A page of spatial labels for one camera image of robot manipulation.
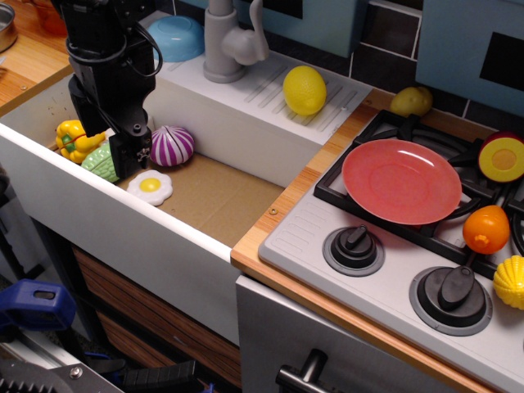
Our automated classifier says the toy fried egg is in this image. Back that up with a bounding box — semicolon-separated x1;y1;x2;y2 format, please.
127;170;173;206

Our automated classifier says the white toy sink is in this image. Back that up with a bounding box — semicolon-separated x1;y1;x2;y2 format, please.
1;53;370;343

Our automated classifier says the black stove grate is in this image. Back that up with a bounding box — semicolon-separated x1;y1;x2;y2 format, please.
314;111;523;278

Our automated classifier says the blue clamp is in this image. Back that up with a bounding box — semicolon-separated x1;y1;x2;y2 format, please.
1;279;77;332

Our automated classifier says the grey metal bracket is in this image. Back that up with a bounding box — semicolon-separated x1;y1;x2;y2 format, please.
0;331;124;393

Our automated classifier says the black clamp handle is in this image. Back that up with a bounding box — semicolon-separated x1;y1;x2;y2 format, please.
120;360;204;392

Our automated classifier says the grey toy stove top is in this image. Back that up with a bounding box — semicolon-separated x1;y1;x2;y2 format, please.
259;111;523;392

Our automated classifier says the purple white toy onion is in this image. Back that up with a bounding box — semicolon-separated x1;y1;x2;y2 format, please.
151;125;195;167

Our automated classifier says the yellow toy bell pepper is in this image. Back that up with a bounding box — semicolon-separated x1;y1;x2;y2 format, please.
55;120;106;164

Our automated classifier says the steel pot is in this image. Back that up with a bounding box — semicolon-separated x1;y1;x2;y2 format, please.
0;2;18;52

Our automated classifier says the pink plastic plate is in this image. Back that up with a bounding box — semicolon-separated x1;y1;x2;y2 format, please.
341;139;462;225

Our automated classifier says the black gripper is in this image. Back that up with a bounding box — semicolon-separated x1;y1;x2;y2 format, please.
67;38;157;178

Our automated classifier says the left black stove knob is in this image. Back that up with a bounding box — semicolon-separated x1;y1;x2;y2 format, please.
323;225;385;278

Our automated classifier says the right black stove knob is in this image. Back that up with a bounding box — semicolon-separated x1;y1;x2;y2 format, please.
409;266;493;337

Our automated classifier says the grey toy faucet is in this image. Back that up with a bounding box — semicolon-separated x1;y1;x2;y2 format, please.
203;0;269;84

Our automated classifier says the metal oven door handle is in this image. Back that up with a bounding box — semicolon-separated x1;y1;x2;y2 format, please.
275;349;328;393

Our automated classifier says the black stove knob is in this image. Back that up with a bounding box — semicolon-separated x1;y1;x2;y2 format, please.
409;266;493;337
323;225;385;278

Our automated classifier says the green toy bitter gourd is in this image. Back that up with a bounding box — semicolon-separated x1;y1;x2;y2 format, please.
81;142;120;183

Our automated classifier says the yellow toy corn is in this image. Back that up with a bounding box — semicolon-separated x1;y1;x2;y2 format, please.
493;255;523;310

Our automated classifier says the halved toy peach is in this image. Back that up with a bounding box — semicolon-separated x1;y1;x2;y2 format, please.
478;132;524;183

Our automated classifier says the yellow toy lemon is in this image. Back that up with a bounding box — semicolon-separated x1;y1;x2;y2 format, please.
282;65;327;116

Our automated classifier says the orange glass container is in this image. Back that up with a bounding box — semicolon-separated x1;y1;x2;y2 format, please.
30;0;67;37

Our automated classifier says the yellow toy potato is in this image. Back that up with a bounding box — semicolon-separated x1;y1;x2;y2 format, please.
390;87;433;117

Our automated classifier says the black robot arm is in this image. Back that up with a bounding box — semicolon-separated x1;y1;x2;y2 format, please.
52;1;160;178

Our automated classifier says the blue plastic bowl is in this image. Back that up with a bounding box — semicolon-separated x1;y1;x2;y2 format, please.
147;16;205;62

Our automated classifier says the orange toy fruit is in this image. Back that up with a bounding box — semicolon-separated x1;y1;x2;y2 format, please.
463;205;510;255

